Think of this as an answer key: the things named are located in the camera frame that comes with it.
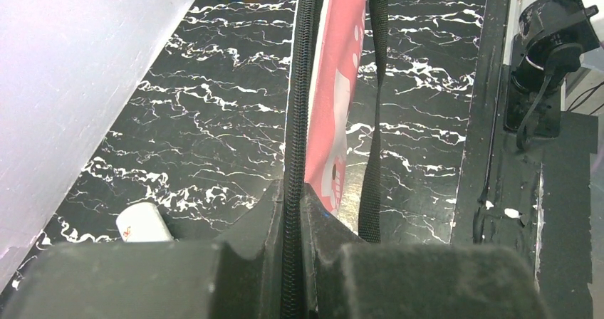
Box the white shuttlecock tube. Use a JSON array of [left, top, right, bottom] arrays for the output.
[[115, 202, 174, 243]]

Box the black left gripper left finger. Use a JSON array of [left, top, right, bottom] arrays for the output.
[[2, 181, 283, 318]]

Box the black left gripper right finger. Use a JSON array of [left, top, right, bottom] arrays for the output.
[[300, 185, 551, 318]]

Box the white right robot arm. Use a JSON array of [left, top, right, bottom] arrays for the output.
[[504, 0, 603, 151]]

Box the pink racket cover bag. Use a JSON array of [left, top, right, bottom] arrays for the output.
[[280, 0, 388, 318]]

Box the black front mounting base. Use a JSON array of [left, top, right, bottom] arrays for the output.
[[451, 0, 598, 318]]

